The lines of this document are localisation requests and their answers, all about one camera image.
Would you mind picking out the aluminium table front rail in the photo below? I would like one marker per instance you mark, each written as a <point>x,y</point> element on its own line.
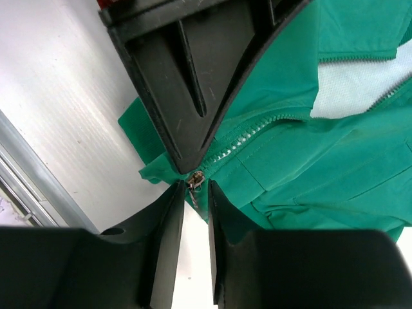
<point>35,188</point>

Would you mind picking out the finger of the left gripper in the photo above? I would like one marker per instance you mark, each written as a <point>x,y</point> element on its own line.
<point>188,60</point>

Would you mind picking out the green jacket with white lining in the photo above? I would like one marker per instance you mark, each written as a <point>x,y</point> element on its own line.
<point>319,136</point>

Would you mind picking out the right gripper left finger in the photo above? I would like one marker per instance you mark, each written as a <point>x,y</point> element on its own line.
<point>130,265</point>

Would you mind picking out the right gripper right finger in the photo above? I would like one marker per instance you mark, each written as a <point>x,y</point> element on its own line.
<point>257,268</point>

